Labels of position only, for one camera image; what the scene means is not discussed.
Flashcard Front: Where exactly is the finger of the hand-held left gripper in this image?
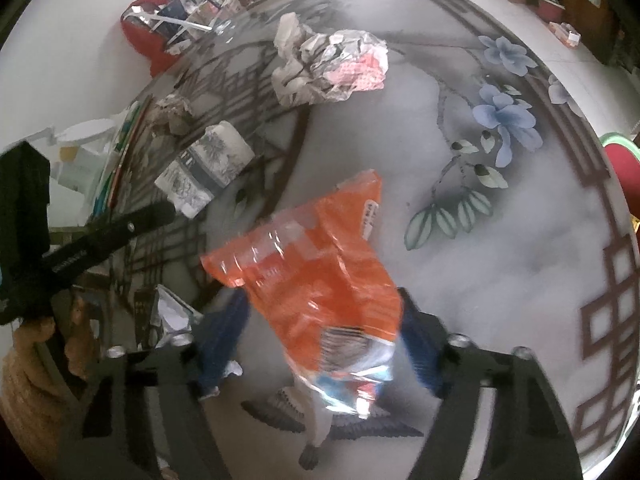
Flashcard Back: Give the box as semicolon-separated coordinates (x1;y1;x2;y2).
42;201;177;287

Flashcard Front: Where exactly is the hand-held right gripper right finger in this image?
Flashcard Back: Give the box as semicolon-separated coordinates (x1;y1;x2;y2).
400;287;583;480

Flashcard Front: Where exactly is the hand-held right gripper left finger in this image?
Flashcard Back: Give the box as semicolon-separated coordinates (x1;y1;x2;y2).
57;287;251;480

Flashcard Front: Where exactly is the orange snack bag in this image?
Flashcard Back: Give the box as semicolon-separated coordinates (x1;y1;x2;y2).
200;170;403;418

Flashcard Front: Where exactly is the red bin full of trash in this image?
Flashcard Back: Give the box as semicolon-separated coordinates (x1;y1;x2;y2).
120;0;187;77

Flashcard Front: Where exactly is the person's left hand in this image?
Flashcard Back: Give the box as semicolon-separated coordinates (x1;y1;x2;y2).
0;294;102;462

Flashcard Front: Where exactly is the silver wrapper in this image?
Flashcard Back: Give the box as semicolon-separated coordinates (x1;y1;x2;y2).
154;284;203;350

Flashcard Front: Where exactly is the stack of books and papers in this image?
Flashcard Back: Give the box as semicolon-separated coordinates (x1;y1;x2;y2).
50;100;153;218

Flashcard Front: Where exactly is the grey printed tissue pack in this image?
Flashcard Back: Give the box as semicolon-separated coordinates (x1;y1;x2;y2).
154;121;255;219

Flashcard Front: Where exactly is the crumpled brown paper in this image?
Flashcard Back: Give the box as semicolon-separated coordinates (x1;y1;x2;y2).
151;94;195;137

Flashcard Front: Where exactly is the red and green stool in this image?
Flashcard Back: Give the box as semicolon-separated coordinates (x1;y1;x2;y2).
599;131;640;202

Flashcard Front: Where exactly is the small pink and white box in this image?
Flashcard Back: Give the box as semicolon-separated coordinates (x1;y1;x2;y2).
549;21;582;49

